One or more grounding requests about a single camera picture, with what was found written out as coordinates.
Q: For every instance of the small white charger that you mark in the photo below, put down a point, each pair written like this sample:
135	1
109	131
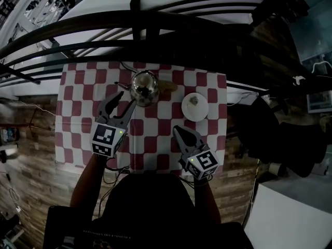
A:
18	209

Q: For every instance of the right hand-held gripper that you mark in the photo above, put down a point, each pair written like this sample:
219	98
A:
205	162

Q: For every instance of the person's left forearm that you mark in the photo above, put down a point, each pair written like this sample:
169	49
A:
83	185

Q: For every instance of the white side table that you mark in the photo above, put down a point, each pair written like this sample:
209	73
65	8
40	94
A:
290	222

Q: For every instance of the white framed glass panel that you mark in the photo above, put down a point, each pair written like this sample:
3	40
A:
320	102

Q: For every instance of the steel teapot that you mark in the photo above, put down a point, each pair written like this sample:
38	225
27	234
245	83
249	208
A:
145	102

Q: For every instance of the dark curved railing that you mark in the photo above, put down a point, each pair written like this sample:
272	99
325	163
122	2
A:
77	22

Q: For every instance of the person's right forearm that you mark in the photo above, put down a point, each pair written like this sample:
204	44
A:
207	204

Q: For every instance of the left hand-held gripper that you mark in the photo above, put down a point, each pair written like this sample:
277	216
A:
103	136

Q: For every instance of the red white checkered tablecloth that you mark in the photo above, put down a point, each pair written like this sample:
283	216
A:
75	113

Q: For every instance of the small black device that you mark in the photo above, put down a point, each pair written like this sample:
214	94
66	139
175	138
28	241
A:
3	155

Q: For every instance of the person's black clothing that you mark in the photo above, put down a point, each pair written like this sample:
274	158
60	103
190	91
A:
150	198

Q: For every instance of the black office chair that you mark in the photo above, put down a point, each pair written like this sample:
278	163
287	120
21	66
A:
293	144

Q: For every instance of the white round plate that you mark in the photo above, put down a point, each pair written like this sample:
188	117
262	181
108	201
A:
194	113

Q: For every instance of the paper cup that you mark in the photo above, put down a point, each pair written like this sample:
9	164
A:
277	169

